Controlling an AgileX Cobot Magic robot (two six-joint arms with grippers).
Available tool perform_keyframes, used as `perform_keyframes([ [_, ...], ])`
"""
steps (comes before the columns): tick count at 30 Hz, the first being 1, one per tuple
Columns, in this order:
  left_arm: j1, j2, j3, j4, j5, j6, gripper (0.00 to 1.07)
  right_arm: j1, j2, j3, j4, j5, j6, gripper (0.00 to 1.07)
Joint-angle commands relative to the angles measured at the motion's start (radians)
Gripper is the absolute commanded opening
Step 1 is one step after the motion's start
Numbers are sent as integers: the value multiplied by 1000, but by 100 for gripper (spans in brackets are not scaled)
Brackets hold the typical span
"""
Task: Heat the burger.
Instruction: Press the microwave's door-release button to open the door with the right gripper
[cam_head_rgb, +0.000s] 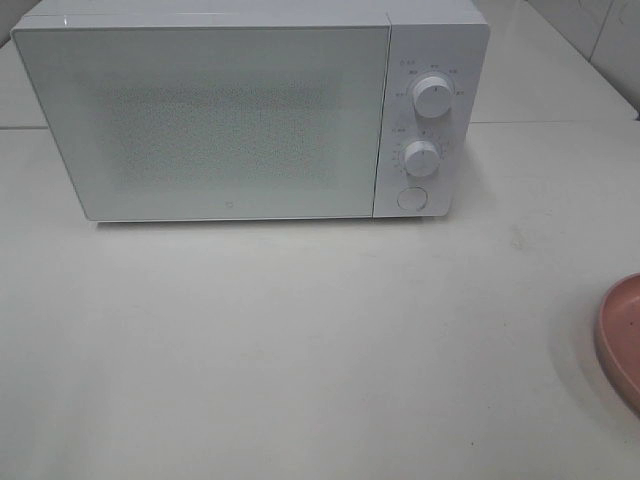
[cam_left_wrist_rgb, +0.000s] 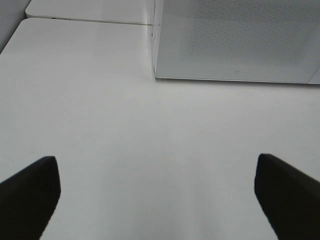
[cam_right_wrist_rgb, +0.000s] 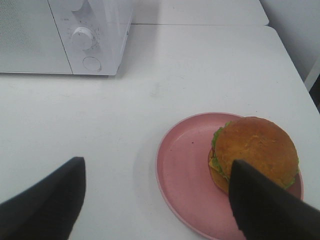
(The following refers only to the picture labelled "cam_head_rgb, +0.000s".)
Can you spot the round white door button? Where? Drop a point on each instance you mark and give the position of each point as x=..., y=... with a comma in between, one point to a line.
x=413, y=199

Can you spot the pink round plate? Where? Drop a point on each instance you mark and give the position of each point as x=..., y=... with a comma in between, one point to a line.
x=616, y=337

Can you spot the lower white timer knob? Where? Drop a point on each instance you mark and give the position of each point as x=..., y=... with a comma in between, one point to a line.
x=421, y=159

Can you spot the upper white power knob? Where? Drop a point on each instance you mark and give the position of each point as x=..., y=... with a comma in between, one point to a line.
x=432, y=95

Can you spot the white microwave oven body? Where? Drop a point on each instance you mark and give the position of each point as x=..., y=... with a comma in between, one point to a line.
x=450, y=37

